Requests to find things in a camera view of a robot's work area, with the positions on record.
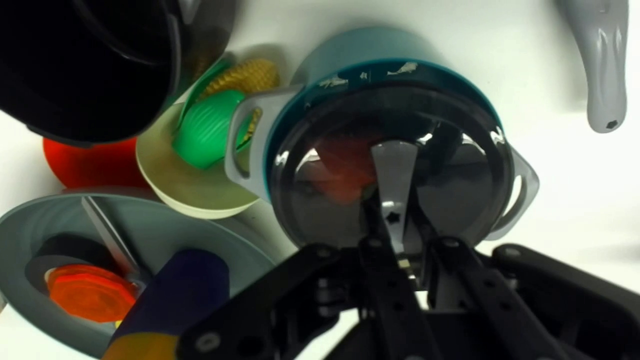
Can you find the green toy vegetable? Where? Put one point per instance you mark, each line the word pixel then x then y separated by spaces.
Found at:
pixel 205 130

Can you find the cream bowl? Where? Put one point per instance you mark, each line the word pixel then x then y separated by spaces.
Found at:
pixel 190 192

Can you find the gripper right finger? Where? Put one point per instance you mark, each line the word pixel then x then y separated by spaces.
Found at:
pixel 560 290

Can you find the black pot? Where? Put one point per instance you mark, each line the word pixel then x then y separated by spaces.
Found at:
pixel 75 65

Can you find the purple and yellow toy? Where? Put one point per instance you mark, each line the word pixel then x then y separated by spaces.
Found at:
pixel 180 290

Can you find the orange toy food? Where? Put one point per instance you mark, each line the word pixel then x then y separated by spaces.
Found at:
pixel 90 295

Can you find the grey round pan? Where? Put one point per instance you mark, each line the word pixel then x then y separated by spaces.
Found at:
pixel 165 225

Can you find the yellow toy corn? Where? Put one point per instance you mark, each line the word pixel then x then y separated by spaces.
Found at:
pixel 245 77

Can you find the red bowl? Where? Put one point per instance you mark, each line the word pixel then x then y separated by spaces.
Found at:
pixel 90 165

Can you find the red toy food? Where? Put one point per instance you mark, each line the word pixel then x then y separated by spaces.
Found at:
pixel 345 165

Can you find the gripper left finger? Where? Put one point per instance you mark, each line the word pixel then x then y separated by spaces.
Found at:
pixel 260 300

